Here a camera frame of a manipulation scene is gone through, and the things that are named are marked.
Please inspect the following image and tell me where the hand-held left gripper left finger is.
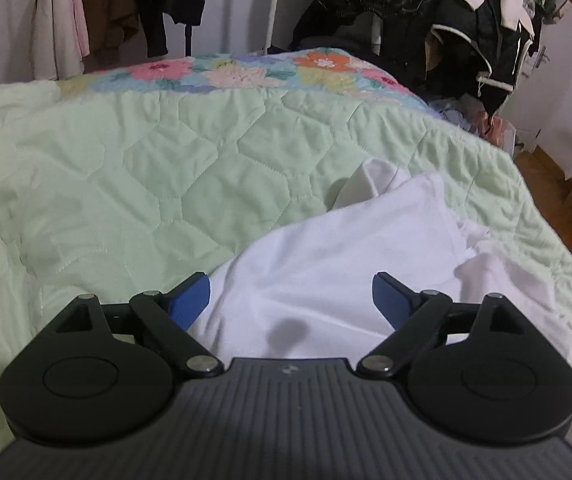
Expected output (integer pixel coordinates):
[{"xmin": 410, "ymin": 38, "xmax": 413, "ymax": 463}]
[{"xmin": 41, "ymin": 271, "xmax": 225, "ymax": 380}]

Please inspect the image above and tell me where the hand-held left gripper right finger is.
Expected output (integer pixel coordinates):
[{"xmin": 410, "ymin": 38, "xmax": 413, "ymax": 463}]
[{"xmin": 355, "ymin": 271, "xmax": 537, "ymax": 380}]

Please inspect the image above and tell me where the white shirt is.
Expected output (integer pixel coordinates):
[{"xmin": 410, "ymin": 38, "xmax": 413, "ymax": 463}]
[{"xmin": 186, "ymin": 156, "xmax": 572, "ymax": 457}]

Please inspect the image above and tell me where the light green quilted blanket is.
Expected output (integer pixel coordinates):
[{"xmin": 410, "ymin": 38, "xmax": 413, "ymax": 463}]
[{"xmin": 0, "ymin": 79, "xmax": 572, "ymax": 467}]

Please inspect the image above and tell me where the blue cloth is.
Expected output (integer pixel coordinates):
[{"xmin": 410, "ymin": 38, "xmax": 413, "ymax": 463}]
[{"xmin": 428, "ymin": 96, "xmax": 474, "ymax": 133}]

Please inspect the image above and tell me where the clear plastic bag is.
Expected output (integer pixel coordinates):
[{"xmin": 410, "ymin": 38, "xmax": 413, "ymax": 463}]
[{"xmin": 474, "ymin": 110, "xmax": 519, "ymax": 157}]

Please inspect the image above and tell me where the floral quilt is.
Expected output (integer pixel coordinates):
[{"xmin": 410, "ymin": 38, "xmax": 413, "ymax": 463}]
[{"xmin": 56, "ymin": 47, "xmax": 439, "ymax": 113}]

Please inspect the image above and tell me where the black jacket with white trim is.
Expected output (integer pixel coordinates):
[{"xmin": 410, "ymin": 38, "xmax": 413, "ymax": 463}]
[{"xmin": 423, "ymin": 0, "xmax": 541, "ymax": 117}]

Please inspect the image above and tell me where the black leather jacket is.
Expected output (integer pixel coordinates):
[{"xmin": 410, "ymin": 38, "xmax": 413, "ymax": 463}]
[{"xmin": 290, "ymin": 0, "xmax": 439, "ymax": 68}]

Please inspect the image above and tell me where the hanging black garment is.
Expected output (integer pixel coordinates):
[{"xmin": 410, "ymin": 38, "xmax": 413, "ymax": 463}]
[{"xmin": 130, "ymin": 0, "xmax": 205, "ymax": 60}]

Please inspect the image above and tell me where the hanging brown garment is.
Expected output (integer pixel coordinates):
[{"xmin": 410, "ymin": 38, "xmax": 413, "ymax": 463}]
[{"xmin": 76, "ymin": 0, "xmax": 142, "ymax": 60}]

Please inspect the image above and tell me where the white rack pole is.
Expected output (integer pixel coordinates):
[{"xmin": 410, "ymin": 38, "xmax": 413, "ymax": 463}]
[{"xmin": 262, "ymin": 0, "xmax": 287, "ymax": 57}]

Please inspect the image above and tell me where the hanging pink-white garment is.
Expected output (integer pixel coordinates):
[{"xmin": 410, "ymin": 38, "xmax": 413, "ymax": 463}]
[{"xmin": 32, "ymin": 0, "xmax": 91, "ymax": 82}]

